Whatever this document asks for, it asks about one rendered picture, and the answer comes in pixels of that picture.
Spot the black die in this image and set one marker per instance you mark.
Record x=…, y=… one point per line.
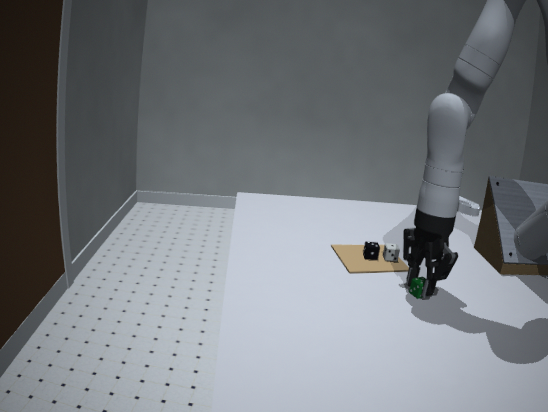
x=371, y=250

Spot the tan flat mat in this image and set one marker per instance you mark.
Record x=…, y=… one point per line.
x=353, y=259

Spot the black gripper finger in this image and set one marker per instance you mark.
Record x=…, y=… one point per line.
x=445, y=264
x=414, y=259

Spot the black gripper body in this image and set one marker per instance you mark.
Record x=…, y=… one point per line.
x=443, y=227

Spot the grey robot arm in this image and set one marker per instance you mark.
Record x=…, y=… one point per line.
x=449, y=115

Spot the grey die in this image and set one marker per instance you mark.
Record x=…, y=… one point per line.
x=391, y=252

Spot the green die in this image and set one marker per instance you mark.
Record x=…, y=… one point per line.
x=416, y=287

